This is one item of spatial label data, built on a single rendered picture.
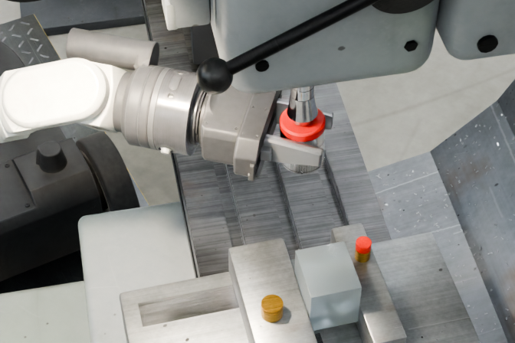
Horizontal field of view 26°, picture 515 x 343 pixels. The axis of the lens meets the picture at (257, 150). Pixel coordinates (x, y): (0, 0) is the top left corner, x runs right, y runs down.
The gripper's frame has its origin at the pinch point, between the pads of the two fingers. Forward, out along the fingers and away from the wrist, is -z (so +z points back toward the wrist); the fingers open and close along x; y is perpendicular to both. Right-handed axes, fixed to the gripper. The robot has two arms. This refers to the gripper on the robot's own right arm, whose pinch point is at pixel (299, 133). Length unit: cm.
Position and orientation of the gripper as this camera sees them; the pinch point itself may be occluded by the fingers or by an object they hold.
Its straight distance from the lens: 116.2
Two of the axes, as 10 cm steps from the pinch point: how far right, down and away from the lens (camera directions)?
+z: -9.7, -1.8, 1.6
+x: 2.4, -7.1, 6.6
